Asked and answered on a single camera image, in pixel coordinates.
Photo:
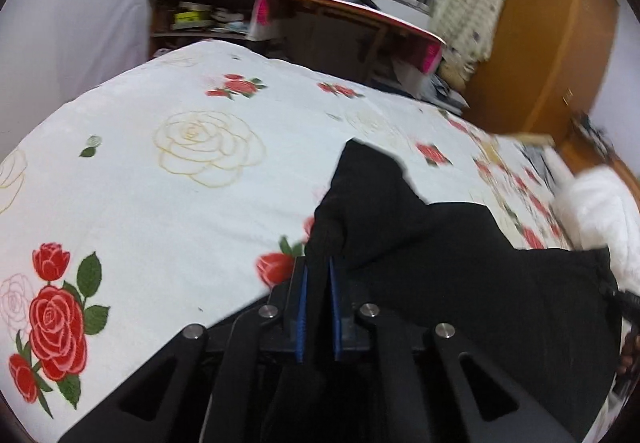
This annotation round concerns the wooden headboard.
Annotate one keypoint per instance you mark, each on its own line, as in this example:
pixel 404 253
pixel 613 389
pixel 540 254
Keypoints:
pixel 605 148

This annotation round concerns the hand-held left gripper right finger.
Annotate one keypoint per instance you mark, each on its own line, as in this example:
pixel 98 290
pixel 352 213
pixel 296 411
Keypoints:
pixel 334 313

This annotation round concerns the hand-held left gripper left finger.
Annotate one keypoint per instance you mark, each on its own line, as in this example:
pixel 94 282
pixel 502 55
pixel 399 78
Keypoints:
pixel 301 313

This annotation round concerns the wooden desk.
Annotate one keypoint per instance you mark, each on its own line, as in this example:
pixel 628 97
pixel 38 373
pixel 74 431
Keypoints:
pixel 340 30

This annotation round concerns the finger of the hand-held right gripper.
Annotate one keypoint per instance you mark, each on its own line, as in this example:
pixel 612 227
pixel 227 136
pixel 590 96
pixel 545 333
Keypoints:
pixel 625 303

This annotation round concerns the wooden wardrobe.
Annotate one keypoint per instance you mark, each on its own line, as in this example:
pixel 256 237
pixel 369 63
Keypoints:
pixel 545 38

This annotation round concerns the wooden shelf unit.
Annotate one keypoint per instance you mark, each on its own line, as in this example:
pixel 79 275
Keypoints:
pixel 200 18

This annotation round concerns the black long coat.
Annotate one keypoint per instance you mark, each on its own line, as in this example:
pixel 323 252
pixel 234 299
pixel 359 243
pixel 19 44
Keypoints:
pixel 450 273

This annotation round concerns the floral white bed sheet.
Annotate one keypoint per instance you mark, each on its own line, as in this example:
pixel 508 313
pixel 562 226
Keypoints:
pixel 150 203

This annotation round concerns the white duvet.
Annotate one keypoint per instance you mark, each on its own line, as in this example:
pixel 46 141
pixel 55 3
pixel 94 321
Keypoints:
pixel 600 213

